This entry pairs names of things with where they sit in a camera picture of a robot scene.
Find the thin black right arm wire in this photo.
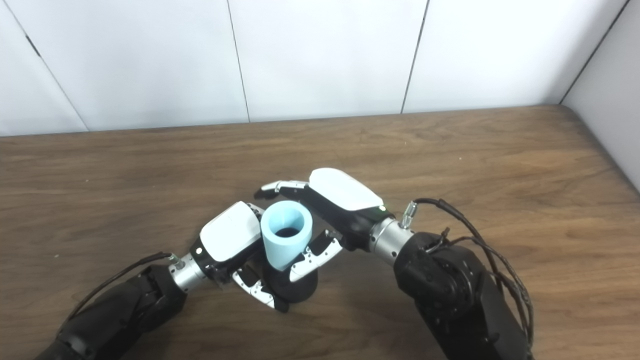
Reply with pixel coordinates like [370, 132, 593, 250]
[430, 227, 533, 341]

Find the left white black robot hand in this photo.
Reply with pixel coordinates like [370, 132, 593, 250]
[190, 201, 291, 314]

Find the right wrist cable with connector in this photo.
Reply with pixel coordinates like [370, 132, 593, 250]
[399, 198, 535, 346]

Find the light blue cylinder cup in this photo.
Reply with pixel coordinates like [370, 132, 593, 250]
[260, 201, 314, 272]

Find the black funnel-shaped nozzle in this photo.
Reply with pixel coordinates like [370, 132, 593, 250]
[260, 227, 318, 304]

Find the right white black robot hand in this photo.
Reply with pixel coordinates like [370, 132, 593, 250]
[254, 168, 393, 283]

